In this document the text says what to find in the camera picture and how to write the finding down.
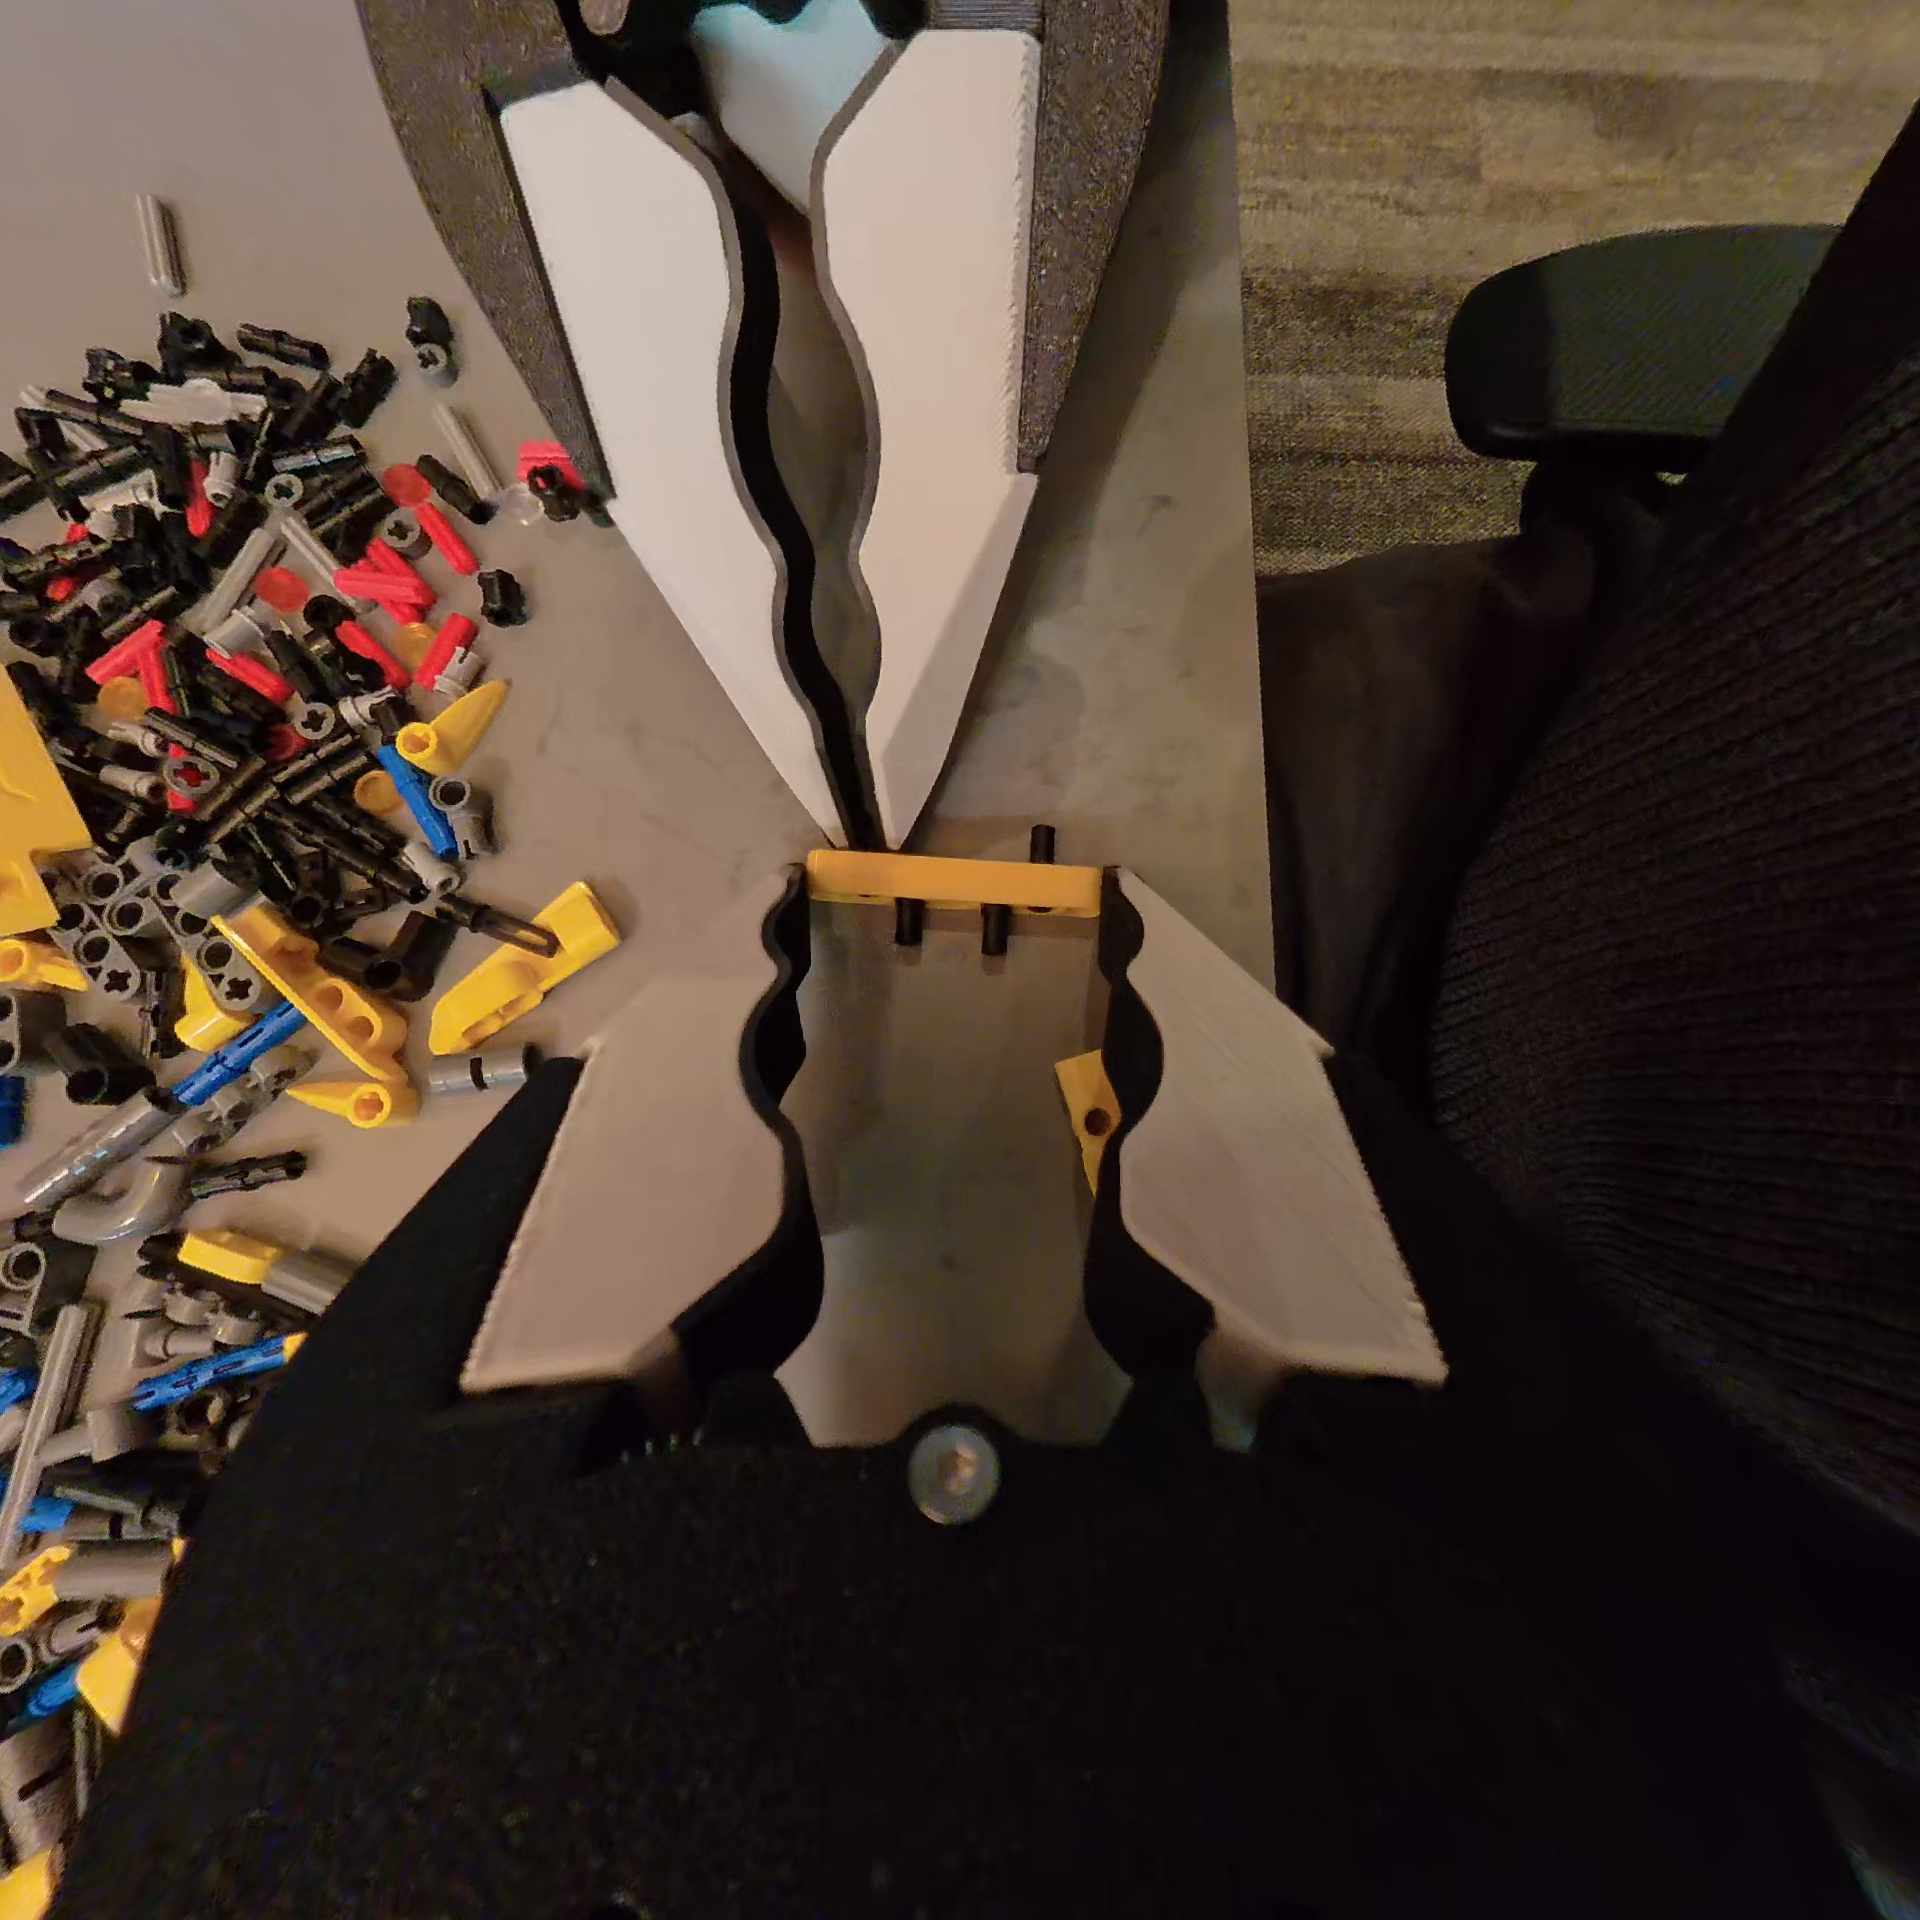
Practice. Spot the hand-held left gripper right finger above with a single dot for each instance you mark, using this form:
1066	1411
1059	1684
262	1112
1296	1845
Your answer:
1276	1202

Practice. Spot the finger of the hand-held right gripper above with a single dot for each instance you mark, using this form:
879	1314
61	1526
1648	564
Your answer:
644	375
944	375

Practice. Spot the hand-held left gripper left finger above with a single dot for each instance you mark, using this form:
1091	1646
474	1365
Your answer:
644	1202

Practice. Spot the yellow rectangular panel brick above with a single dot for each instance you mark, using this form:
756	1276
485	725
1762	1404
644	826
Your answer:
1085	1109

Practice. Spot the yellow beam with black pins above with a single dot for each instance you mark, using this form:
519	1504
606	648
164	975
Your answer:
962	882

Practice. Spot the grey axle pin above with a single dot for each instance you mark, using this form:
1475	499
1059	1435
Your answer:
161	245

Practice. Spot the pile of yellow blue bricks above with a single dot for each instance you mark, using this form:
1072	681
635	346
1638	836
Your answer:
315	991

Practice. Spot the pile of black red pins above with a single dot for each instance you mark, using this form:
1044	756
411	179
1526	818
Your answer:
284	749

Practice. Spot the black chair armrest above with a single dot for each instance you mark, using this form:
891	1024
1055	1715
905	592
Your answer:
1622	331

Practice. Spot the large yellow panel brick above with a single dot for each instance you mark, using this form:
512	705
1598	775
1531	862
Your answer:
29	809

